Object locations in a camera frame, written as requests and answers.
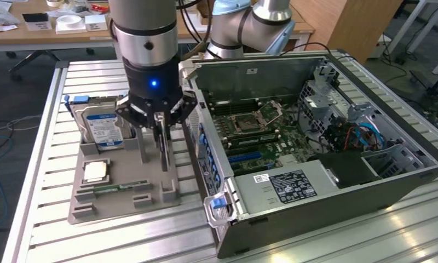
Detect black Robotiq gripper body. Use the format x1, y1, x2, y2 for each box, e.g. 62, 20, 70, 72
122, 59, 185, 112

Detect green graphics card black cooler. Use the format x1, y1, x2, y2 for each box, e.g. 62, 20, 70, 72
153, 111, 172, 172

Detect hard disk in blue caddy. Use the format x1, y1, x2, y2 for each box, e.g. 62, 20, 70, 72
62, 92, 136, 151

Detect grey plastic parts rack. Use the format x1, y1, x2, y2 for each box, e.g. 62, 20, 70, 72
65, 126, 182, 226

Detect black RAM stick white label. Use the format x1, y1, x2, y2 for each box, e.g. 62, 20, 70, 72
226, 133, 281, 146

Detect silver CPU chip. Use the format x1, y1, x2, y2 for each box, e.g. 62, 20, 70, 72
81, 161, 109, 183

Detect long PCIe expansion slot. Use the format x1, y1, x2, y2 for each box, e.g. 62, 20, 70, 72
227, 151, 262, 163

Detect metal socket cover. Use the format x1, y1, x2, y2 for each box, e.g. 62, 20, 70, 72
254, 99, 282, 127

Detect wooden desk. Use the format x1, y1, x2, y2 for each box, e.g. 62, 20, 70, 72
0, 0, 317, 53

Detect white labelled box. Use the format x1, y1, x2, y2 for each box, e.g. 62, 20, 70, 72
84, 15, 109, 32

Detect green RAM stick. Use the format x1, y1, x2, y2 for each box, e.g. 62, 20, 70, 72
76, 180, 149, 194

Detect flat white box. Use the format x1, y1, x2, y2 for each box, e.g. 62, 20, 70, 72
54, 21, 88, 35

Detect green motherboard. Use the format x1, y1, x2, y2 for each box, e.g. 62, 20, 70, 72
208, 94, 317, 176

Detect grey power supply unit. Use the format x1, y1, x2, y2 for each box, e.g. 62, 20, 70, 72
223, 160, 342, 216

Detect black office chair base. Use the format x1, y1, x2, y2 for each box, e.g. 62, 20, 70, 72
5, 48, 96, 82

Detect silver disk bay cage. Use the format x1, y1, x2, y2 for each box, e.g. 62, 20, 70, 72
298, 63, 351, 138

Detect black topped white box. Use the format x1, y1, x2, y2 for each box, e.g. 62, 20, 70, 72
21, 13, 52, 31

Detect clear plastic bag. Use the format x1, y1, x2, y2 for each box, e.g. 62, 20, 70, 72
0, 1, 21, 25

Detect black plastic air shroud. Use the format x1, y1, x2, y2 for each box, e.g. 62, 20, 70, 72
309, 153, 382, 190

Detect open dark PC case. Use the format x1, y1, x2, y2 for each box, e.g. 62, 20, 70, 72
176, 50, 438, 260

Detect wooden cabinet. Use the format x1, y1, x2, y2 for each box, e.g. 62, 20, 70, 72
287, 0, 405, 64

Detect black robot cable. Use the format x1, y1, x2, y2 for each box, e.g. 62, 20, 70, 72
177, 0, 210, 45

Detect grey floor cable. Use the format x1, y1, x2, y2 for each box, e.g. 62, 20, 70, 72
0, 114, 41, 132

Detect black power cable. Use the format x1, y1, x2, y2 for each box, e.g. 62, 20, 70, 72
277, 41, 357, 64

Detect red wire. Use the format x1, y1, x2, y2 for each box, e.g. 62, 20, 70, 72
341, 127, 351, 151

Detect blue floor cable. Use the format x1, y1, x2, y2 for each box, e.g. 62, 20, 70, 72
0, 130, 14, 236

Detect blue wire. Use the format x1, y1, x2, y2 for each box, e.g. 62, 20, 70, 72
353, 122, 385, 150

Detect grey disk bay bracket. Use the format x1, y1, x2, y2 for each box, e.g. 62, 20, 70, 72
359, 142, 426, 179

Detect white wall box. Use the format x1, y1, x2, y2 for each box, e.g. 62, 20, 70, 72
371, 34, 394, 60

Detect white desk frame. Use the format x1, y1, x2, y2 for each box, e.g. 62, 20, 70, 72
385, 0, 438, 75

